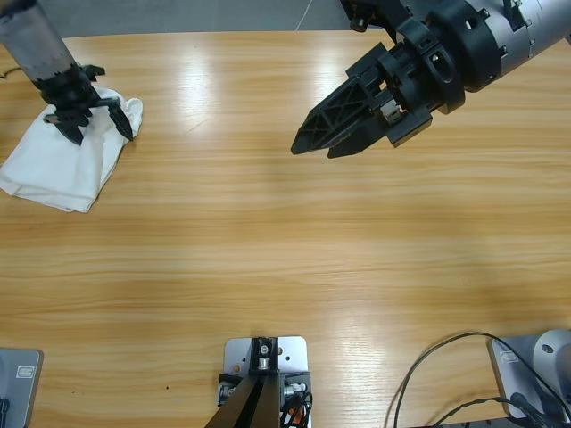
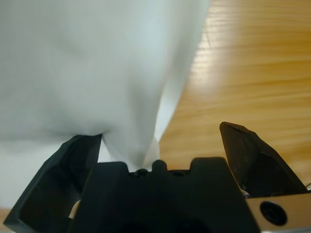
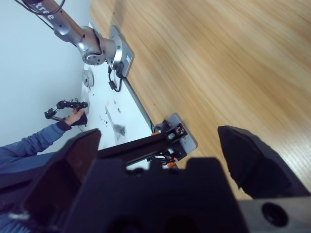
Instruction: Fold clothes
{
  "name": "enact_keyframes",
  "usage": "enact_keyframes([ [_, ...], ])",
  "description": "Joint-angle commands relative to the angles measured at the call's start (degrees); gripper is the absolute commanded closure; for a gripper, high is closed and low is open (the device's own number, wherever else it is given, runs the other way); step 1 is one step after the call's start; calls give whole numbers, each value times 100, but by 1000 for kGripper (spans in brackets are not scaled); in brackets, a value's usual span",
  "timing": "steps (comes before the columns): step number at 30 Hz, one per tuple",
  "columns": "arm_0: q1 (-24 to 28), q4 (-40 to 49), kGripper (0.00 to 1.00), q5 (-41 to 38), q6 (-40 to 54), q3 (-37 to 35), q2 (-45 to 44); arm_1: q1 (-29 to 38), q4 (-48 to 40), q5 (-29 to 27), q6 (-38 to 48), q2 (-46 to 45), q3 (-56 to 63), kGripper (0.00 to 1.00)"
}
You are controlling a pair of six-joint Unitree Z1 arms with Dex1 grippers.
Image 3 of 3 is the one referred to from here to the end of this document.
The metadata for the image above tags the black and orange cable bundle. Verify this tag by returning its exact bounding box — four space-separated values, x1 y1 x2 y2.
147 148 180 168

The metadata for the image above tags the black handheld device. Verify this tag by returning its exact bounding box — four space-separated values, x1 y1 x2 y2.
44 99 89 128

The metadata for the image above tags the black clamp with silver knob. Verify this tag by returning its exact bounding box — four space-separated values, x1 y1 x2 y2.
152 120 171 135

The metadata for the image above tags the bystander forearm blue sleeve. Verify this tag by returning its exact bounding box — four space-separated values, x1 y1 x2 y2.
0 120 73 175

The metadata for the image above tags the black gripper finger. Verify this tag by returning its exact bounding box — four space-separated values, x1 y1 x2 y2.
217 125 311 201
14 128 102 233

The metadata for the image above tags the bystander hand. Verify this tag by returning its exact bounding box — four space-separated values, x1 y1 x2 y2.
64 108 85 127

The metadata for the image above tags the round grey metal disc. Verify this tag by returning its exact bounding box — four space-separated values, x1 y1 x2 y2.
81 69 95 88

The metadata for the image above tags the dark camera post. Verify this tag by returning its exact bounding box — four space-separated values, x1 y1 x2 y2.
96 122 188 168

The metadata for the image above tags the black base cable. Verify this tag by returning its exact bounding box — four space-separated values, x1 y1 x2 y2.
106 63 125 93

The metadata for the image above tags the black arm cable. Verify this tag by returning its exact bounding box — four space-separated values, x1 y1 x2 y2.
14 0 66 31

